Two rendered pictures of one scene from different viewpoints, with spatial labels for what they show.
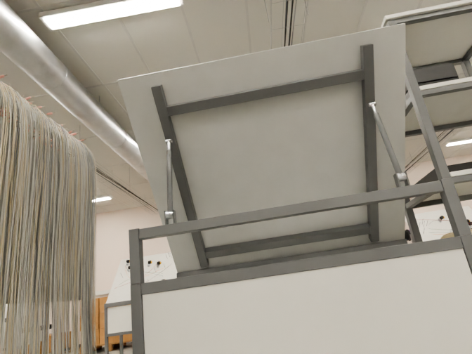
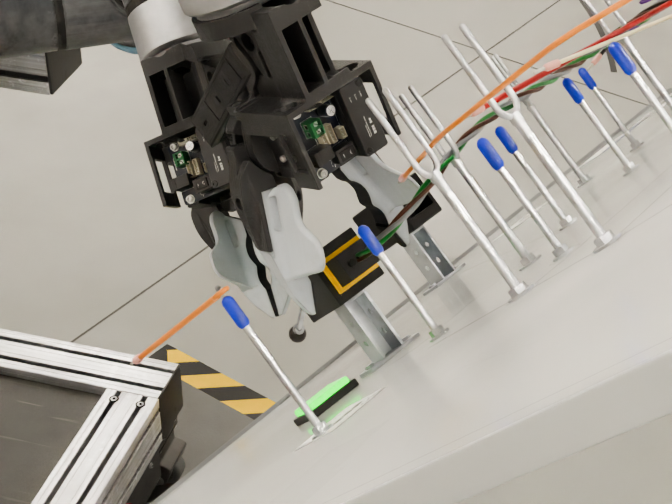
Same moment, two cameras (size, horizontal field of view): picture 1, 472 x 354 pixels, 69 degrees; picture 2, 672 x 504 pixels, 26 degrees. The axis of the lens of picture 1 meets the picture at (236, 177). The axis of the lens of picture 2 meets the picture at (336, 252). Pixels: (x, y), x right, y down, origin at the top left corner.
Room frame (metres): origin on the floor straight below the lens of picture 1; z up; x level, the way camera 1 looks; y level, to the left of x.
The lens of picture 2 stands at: (1.28, 0.75, 1.74)
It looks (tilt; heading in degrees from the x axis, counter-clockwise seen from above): 35 degrees down; 304
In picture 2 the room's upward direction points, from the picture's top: straight up
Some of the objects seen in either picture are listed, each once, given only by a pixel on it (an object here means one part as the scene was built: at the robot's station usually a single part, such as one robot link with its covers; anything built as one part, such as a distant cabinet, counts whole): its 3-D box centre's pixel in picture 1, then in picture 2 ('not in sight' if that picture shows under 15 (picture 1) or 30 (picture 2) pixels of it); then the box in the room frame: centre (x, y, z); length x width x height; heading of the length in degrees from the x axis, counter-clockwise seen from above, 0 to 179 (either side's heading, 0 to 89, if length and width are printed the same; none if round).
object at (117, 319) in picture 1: (146, 300); not in sight; (6.35, 1.86, 0.83); 1.18 x 0.72 x 1.65; 86
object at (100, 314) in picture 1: (116, 321); not in sight; (7.91, 2.99, 0.52); 1.20 x 0.81 x 1.04; 89
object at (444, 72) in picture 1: (423, 95); not in sight; (1.62, -1.02, 1.56); 0.30 x 0.23 x 0.19; 177
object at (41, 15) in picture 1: (112, 9); not in sight; (2.40, 0.88, 3.26); 1.27 x 0.17 x 0.07; 87
